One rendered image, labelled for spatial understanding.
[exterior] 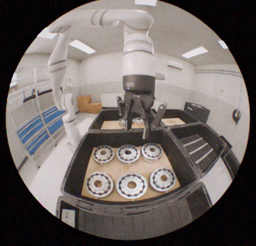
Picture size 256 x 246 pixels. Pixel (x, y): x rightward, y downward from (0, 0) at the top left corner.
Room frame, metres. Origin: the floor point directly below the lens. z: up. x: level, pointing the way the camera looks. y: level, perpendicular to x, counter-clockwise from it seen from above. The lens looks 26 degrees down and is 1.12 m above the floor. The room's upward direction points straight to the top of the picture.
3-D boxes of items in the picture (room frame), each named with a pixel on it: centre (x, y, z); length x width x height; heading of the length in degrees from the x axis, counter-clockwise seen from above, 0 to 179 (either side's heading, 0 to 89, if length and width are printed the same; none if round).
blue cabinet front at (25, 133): (0.29, 1.90, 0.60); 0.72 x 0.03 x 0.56; 175
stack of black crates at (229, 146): (0.11, -1.77, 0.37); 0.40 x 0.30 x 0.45; 175
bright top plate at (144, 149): (0.20, -0.11, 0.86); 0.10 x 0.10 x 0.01
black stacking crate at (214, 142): (0.15, -0.41, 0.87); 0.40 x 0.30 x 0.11; 94
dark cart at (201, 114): (1.12, -1.66, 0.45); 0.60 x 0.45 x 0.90; 85
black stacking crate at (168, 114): (0.45, -0.38, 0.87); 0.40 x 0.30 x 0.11; 94
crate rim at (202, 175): (0.15, -0.41, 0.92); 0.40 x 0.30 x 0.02; 94
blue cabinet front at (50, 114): (1.08, 1.83, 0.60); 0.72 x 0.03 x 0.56; 175
